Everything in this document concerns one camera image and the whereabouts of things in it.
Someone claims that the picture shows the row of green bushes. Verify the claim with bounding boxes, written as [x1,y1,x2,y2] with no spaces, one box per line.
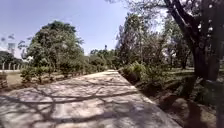
[118,60,168,84]

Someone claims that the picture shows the grey concrete path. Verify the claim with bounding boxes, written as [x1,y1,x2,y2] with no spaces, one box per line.
[0,69,183,128]

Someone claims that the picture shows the row of trees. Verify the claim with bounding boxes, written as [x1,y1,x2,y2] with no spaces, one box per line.
[114,12,194,71]

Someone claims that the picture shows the broad green tree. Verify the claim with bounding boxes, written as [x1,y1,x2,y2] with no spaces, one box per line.
[18,20,86,76]

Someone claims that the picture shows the bare dirt ground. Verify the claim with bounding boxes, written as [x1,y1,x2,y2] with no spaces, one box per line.
[119,68,224,128]

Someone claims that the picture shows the large dark tree trunk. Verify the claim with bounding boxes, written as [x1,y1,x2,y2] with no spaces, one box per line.
[163,0,224,83]

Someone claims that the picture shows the dry grass ground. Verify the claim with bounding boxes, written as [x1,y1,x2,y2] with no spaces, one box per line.
[0,69,84,93]

